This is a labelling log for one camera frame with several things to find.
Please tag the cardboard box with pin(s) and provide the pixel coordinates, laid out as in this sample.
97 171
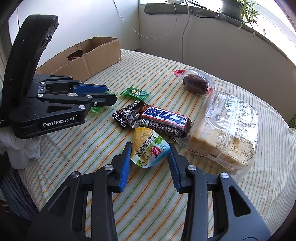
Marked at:
101 58

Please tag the bagged sliced bread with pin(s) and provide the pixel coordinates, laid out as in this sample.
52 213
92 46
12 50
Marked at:
224 134

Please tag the grey windowsill cover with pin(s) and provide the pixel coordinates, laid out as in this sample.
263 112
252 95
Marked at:
175 11

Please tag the brown cake in clear wrapper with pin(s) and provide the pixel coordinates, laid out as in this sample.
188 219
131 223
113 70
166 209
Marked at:
194 83

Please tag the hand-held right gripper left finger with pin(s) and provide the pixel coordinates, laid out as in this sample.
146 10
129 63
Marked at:
124 169

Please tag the potted plant in grey pot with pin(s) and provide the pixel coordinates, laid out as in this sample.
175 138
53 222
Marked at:
229 7

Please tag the striped tablecloth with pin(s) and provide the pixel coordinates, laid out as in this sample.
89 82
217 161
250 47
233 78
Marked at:
150 208

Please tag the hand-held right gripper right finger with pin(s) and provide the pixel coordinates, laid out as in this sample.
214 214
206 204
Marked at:
175 168

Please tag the yellow snack pouch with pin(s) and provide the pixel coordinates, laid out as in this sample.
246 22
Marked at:
148 148

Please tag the dark brown snack packet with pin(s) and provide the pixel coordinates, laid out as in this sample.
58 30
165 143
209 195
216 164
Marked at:
126 115

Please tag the chocolate bar in dark wrapper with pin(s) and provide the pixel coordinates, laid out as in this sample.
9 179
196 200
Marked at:
166 122

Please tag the person's left hand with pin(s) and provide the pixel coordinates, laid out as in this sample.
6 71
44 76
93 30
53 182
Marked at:
23 149

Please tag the ribbed panel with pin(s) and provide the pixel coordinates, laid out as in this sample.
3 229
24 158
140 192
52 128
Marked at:
18 199

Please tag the green candy packet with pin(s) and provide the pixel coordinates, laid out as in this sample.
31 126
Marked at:
95 110
135 93

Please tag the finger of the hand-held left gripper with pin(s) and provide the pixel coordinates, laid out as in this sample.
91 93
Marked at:
92 88
101 100

